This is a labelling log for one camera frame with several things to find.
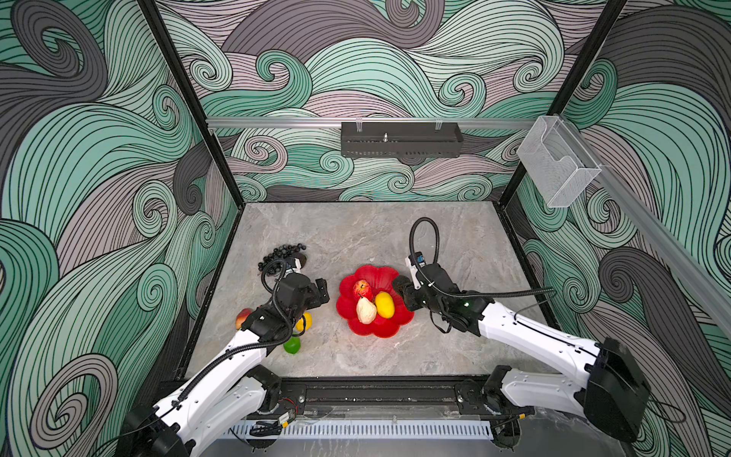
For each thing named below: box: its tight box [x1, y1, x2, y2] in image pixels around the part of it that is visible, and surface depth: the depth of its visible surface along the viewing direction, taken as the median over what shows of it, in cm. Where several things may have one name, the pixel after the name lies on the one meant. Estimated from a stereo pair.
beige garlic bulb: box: [355, 297, 377, 325], surface depth 85 cm
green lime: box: [283, 336, 301, 355], surface depth 81 cm
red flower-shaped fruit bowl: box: [335, 264, 416, 338], surface depth 87 cm
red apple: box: [353, 278, 372, 299], surface depth 89 cm
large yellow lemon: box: [375, 291, 396, 319], surface depth 87 cm
